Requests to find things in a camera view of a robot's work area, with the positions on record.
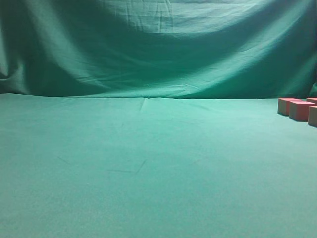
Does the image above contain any pink cube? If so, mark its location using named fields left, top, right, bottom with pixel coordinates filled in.
left=308, top=106, right=317, bottom=127
left=277, top=98, right=302, bottom=116
left=306, top=98, right=317, bottom=104
left=289, top=101, right=315, bottom=121

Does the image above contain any green cloth backdrop and cover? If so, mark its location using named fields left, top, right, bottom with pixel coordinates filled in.
left=0, top=0, right=317, bottom=238

